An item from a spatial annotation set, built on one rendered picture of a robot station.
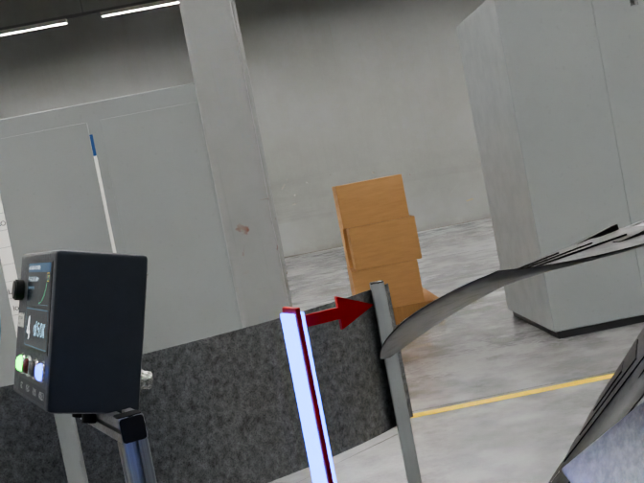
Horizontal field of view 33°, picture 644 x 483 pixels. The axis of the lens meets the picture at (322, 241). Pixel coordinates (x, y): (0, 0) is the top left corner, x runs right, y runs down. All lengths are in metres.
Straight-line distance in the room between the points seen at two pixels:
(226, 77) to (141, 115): 1.82
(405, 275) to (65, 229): 3.21
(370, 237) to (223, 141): 3.96
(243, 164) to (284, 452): 2.55
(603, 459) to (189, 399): 1.89
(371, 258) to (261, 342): 6.25
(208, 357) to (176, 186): 4.26
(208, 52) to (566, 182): 2.81
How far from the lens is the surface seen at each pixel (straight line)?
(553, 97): 7.11
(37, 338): 1.37
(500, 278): 0.74
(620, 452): 0.91
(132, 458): 1.27
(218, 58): 5.23
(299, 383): 0.76
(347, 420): 2.99
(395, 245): 9.03
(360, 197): 8.99
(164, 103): 6.97
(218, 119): 5.21
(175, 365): 2.69
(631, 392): 1.04
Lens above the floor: 1.27
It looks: 3 degrees down
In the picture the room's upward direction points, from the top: 11 degrees counter-clockwise
